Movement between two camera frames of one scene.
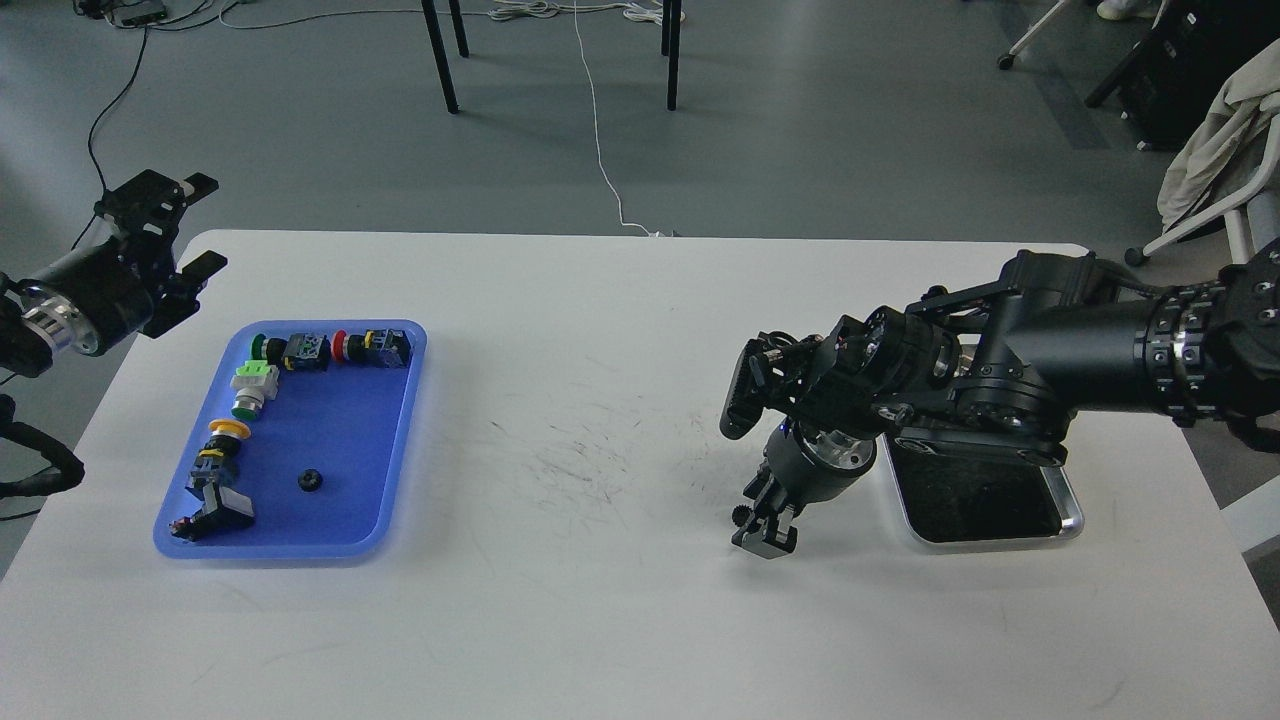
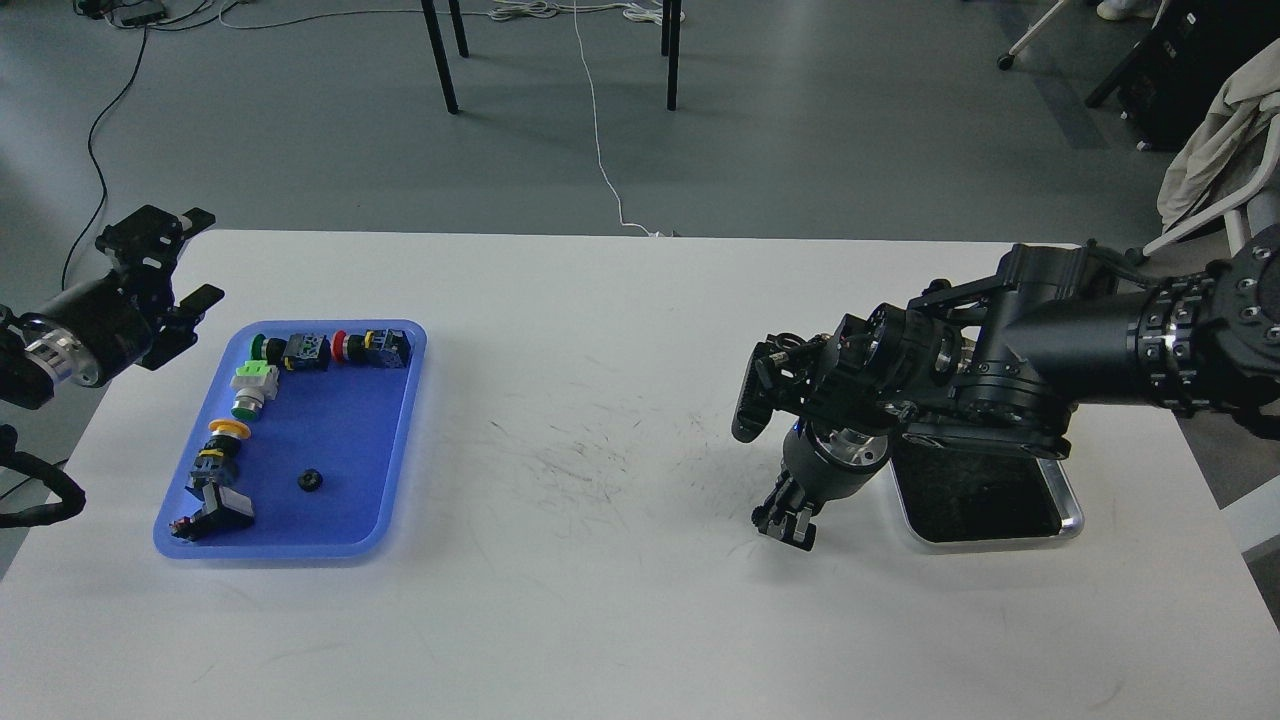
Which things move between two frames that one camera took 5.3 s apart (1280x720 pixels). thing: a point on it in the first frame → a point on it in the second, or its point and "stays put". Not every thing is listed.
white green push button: [254, 381] stays put
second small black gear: [309, 480] stays put
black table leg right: [670, 45] stays put
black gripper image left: [91, 298] → [97, 328]
